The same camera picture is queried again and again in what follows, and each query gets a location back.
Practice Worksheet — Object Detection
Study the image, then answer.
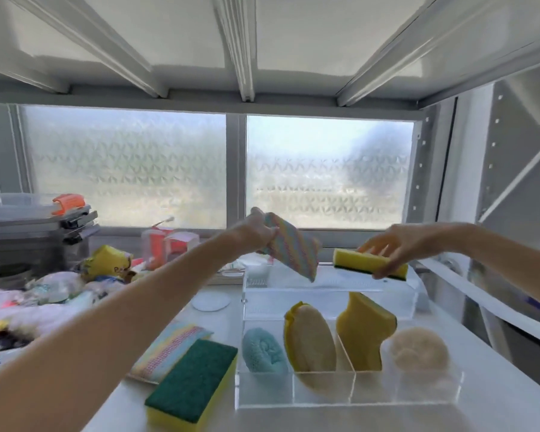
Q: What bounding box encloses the clear acrylic box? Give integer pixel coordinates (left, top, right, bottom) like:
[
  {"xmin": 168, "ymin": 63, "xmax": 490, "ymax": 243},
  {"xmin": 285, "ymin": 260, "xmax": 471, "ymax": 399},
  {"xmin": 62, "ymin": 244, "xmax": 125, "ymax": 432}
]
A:
[{"xmin": 241, "ymin": 260, "xmax": 422, "ymax": 321}]

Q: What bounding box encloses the pile of mixed packaged items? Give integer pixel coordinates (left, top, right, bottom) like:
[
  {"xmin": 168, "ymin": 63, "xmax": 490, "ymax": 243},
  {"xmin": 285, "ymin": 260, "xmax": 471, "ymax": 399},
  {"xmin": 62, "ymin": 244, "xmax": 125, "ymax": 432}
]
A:
[{"xmin": 0, "ymin": 269, "xmax": 138, "ymax": 369}]

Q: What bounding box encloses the white round pad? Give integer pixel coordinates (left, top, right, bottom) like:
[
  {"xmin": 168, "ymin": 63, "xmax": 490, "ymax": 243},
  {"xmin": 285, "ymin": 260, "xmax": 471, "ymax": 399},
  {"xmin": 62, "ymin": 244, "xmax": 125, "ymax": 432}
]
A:
[{"xmin": 191, "ymin": 292, "xmax": 232, "ymax": 313}]

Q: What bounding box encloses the pastel striped dish cloth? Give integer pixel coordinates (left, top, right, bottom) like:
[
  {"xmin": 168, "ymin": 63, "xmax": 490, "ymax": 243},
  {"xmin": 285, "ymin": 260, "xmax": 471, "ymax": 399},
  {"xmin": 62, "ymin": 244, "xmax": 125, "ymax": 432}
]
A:
[{"xmin": 127, "ymin": 322, "xmax": 215, "ymax": 386}]

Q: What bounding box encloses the person's left hand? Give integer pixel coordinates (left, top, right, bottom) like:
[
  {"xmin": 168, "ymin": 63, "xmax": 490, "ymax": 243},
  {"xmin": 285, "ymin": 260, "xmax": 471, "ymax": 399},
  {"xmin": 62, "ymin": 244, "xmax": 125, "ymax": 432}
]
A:
[{"xmin": 232, "ymin": 207, "xmax": 280, "ymax": 255}]

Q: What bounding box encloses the red and white box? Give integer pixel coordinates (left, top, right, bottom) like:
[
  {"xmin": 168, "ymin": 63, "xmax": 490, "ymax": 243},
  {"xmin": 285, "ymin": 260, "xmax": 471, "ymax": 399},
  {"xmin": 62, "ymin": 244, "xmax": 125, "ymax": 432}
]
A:
[{"xmin": 141, "ymin": 226, "xmax": 201, "ymax": 271}]

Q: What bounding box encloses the person's right forearm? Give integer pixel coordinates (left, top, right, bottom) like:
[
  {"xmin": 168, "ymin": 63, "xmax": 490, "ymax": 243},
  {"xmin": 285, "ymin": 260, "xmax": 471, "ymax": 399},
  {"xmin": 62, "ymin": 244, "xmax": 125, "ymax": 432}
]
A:
[{"xmin": 412, "ymin": 221, "xmax": 483, "ymax": 262}]

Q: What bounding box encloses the frosted glass window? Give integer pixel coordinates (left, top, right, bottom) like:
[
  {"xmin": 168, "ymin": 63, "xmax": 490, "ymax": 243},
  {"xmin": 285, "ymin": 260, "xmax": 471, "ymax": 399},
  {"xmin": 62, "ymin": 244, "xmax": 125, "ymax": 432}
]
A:
[{"xmin": 0, "ymin": 102, "xmax": 427, "ymax": 233}]

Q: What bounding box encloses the small white container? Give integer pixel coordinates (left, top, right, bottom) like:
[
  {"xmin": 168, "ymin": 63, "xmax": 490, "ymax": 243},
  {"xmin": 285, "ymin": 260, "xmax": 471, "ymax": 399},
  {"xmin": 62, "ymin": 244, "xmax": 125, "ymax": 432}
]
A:
[{"xmin": 240, "ymin": 257, "xmax": 272, "ymax": 280}]

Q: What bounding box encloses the curved yellow sponge green pad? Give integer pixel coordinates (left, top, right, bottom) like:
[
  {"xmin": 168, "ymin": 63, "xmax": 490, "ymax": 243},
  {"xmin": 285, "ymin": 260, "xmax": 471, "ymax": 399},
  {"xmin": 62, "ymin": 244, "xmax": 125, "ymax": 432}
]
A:
[{"xmin": 336, "ymin": 292, "xmax": 398, "ymax": 372}]

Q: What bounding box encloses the beige round loofah pad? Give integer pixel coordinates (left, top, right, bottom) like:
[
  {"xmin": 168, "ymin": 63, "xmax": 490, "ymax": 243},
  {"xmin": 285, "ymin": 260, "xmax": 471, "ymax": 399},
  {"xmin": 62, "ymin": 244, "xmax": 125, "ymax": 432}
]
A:
[{"xmin": 389, "ymin": 327, "xmax": 450, "ymax": 375}]

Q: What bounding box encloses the person's right hand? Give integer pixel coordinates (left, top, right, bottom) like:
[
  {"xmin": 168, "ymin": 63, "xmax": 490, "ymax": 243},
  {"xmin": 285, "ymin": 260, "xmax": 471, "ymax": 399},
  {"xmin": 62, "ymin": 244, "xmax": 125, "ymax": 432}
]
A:
[{"xmin": 358, "ymin": 224, "xmax": 418, "ymax": 281}]

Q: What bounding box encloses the rainbow striped sponge cloth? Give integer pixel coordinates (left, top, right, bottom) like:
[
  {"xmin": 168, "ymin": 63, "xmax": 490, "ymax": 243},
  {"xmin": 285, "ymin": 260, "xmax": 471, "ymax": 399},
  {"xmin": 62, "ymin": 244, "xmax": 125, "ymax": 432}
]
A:
[{"xmin": 257, "ymin": 212, "xmax": 323, "ymax": 283}]

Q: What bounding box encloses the stack of clear plastic trays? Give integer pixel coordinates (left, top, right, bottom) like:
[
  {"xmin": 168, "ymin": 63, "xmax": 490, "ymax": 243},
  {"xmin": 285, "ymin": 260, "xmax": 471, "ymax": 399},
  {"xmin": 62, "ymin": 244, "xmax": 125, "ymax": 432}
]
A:
[{"xmin": 0, "ymin": 192, "xmax": 101, "ymax": 277}]

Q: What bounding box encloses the yellow plastic packet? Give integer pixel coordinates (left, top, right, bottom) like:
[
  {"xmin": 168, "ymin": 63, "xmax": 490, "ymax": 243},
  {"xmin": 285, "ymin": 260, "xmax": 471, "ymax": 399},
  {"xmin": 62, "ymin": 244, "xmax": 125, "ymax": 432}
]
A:
[{"xmin": 80, "ymin": 244, "xmax": 134, "ymax": 284}]

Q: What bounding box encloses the yellow sponge with green pad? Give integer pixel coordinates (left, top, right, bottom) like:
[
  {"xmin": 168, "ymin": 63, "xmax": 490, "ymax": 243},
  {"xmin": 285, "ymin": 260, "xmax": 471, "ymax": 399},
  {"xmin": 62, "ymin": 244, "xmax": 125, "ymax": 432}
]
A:
[{"xmin": 332, "ymin": 248, "xmax": 409, "ymax": 282}]

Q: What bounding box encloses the large green and yellow sponge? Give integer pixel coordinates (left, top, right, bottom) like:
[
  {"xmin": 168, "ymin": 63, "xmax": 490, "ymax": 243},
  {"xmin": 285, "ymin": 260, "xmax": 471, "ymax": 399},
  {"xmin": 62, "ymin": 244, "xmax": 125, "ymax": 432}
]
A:
[{"xmin": 144, "ymin": 339, "xmax": 239, "ymax": 432}]

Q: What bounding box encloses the oval loofah sponge yellow edge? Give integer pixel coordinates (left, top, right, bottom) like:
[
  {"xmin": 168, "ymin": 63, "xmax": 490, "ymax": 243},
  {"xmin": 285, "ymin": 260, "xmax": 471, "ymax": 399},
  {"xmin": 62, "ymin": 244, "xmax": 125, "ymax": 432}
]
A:
[{"xmin": 283, "ymin": 301, "xmax": 338, "ymax": 375}]

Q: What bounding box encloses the clear acrylic divided organizer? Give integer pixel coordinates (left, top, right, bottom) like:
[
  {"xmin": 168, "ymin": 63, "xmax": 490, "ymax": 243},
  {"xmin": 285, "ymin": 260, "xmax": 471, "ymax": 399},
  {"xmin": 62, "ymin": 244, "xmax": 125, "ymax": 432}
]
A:
[{"xmin": 234, "ymin": 310, "xmax": 465, "ymax": 411}]

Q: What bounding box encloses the orange plastic clip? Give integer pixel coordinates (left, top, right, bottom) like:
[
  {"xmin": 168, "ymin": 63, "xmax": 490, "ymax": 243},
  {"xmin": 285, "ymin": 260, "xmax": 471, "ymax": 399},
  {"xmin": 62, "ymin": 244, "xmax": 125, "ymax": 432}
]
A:
[{"xmin": 52, "ymin": 193, "xmax": 87, "ymax": 217}]

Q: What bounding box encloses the blue round mesh scrubber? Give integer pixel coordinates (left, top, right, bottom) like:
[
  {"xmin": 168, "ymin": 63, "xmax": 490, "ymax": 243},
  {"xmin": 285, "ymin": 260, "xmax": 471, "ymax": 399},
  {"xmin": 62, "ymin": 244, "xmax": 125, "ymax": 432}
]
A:
[{"xmin": 241, "ymin": 327, "xmax": 290, "ymax": 377}]

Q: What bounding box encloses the person's left forearm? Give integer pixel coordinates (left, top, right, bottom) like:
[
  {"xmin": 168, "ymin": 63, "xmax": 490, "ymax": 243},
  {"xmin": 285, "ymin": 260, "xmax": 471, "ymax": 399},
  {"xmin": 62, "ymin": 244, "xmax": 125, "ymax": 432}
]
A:
[{"xmin": 0, "ymin": 228, "xmax": 253, "ymax": 432}]

